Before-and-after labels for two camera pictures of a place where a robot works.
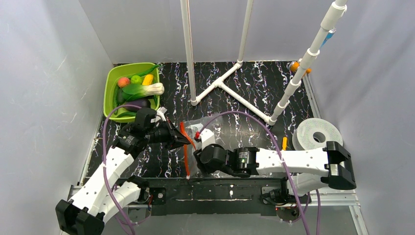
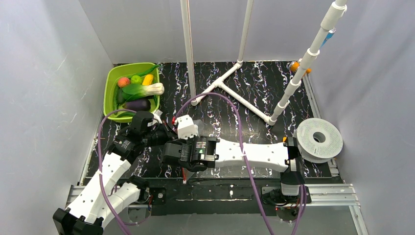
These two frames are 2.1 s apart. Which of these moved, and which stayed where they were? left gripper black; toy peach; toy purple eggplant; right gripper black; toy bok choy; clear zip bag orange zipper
Moved: clear zip bag orange zipper; right gripper black
Stayed: left gripper black; toy bok choy; toy purple eggplant; toy peach
